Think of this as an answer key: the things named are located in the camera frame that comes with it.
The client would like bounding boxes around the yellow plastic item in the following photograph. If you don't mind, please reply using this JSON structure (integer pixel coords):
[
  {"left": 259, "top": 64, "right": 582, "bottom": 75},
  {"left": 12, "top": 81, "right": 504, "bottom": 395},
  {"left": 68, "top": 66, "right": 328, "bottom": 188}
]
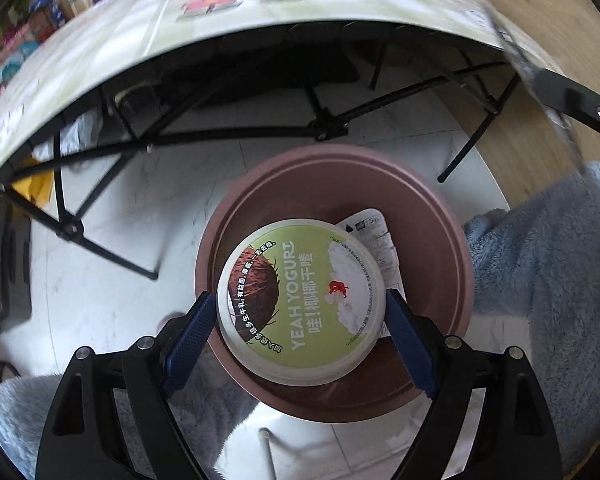
[{"left": 12, "top": 172, "right": 56, "bottom": 206}]

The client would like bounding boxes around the black folding table frame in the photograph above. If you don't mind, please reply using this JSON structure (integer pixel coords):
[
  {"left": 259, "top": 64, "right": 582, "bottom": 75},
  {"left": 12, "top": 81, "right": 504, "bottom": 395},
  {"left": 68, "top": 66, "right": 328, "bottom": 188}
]
[{"left": 0, "top": 45, "right": 521, "bottom": 281}]

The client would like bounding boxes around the brown trash bin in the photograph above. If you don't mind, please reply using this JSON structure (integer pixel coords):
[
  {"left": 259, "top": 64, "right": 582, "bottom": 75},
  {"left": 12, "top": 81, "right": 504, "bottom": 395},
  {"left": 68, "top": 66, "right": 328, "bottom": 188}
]
[{"left": 196, "top": 144, "right": 476, "bottom": 410}]

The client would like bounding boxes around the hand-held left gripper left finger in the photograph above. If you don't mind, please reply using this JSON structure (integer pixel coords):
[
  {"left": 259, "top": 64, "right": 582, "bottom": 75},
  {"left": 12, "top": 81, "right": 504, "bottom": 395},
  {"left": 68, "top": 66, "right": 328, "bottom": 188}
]
[{"left": 35, "top": 291, "right": 217, "bottom": 480}]

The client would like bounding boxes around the clear plastic wrapper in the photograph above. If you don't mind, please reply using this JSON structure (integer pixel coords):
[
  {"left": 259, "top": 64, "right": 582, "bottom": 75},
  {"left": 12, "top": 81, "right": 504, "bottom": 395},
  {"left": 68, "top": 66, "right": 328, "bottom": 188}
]
[{"left": 336, "top": 208, "right": 407, "bottom": 297}]

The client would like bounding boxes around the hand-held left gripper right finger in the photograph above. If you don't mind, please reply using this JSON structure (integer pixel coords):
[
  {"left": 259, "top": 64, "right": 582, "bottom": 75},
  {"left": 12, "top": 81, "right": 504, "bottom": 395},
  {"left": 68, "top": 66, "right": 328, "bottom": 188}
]
[{"left": 385, "top": 287, "right": 563, "bottom": 480}]

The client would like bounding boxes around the white grey cloth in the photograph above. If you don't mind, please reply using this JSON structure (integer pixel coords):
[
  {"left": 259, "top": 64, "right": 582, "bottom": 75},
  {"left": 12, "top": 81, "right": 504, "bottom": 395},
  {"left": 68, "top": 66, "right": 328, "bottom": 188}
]
[{"left": 32, "top": 110, "right": 106, "bottom": 161}]

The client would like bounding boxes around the person's fluffy blue clothing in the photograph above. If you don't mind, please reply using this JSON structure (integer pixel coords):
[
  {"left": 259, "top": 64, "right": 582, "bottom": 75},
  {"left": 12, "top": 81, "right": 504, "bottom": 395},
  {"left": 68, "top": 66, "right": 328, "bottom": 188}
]
[{"left": 0, "top": 160, "right": 600, "bottom": 480}]

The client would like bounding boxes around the green yogurt cup lid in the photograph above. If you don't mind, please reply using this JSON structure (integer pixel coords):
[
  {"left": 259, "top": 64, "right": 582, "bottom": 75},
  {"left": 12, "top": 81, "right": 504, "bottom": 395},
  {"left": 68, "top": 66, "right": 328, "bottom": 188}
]
[{"left": 216, "top": 220, "right": 388, "bottom": 387}]

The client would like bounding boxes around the green checkered rabbit tablecloth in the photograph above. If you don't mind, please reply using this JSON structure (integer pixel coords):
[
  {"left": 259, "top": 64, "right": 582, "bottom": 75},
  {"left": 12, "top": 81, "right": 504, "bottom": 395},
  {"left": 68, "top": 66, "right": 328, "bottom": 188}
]
[{"left": 0, "top": 0, "right": 571, "bottom": 191}]

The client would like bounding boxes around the black hard case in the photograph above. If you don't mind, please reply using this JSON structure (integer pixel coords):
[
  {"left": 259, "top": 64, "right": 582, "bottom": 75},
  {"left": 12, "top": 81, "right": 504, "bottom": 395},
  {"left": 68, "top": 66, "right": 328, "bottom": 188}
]
[{"left": 0, "top": 195, "right": 33, "bottom": 333}]

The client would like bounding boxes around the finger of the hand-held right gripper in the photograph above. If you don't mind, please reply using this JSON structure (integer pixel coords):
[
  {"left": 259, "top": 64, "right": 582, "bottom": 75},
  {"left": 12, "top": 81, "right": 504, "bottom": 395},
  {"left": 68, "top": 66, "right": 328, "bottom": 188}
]
[{"left": 532, "top": 69, "right": 600, "bottom": 147}]

